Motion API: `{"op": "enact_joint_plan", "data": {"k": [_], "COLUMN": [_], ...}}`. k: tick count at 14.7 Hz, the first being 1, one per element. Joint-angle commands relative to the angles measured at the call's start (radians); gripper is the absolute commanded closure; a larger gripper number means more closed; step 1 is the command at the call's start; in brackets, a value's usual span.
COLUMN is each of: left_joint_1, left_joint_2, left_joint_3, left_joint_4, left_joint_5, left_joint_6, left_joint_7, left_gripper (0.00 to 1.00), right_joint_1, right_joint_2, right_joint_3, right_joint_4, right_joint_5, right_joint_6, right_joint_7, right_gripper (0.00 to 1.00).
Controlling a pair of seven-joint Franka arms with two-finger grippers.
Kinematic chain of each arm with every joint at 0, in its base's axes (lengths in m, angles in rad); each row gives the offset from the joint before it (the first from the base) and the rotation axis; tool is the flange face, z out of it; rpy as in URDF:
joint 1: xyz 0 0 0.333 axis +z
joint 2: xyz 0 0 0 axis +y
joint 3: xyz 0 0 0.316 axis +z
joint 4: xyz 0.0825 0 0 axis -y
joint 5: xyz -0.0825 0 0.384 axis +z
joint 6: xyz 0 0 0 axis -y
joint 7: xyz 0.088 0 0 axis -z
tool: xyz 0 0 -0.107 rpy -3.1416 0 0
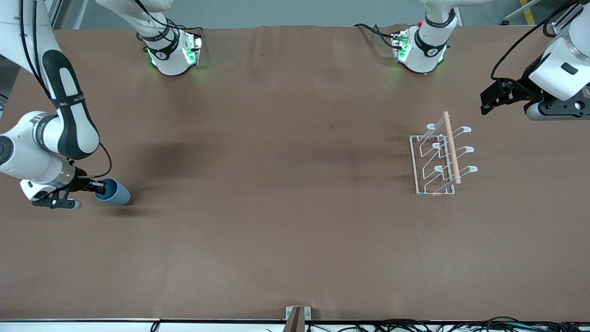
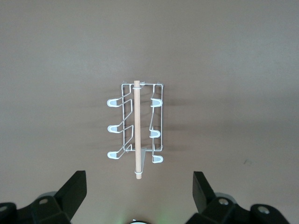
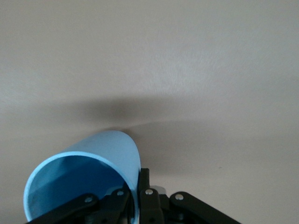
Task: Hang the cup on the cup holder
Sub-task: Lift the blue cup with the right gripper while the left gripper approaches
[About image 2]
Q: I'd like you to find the white wire cup holder rack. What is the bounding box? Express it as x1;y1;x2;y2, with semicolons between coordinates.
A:
107;80;164;180

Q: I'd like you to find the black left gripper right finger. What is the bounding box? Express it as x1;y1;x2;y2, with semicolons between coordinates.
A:
186;171;292;224

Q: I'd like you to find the brown table cover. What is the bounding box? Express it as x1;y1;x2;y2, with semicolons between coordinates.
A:
0;0;299;224

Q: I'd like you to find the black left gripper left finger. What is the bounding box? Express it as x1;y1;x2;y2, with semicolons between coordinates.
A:
0;170;88;224

